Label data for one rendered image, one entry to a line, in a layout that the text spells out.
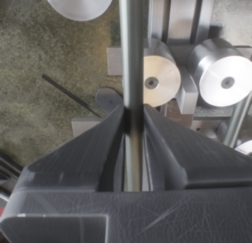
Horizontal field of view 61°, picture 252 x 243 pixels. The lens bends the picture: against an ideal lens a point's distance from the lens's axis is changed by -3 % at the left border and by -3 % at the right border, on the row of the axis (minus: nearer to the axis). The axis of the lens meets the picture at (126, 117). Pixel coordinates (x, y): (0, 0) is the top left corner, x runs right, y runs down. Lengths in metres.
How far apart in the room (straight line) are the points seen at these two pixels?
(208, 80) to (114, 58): 0.09
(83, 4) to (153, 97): 0.09
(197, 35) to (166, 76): 0.07
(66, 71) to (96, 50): 0.05
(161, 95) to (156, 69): 0.03
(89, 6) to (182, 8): 0.10
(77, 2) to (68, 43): 0.11
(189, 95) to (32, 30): 0.19
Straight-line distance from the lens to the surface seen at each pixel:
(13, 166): 0.43
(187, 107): 0.20
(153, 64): 0.19
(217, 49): 0.21
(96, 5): 0.17
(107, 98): 0.30
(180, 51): 0.24
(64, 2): 0.18
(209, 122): 0.29
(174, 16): 0.24
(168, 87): 0.20
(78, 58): 0.29
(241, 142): 0.28
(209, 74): 0.20
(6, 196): 0.50
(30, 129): 0.37
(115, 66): 0.24
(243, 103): 0.23
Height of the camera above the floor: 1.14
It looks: 53 degrees down
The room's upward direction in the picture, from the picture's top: 180 degrees clockwise
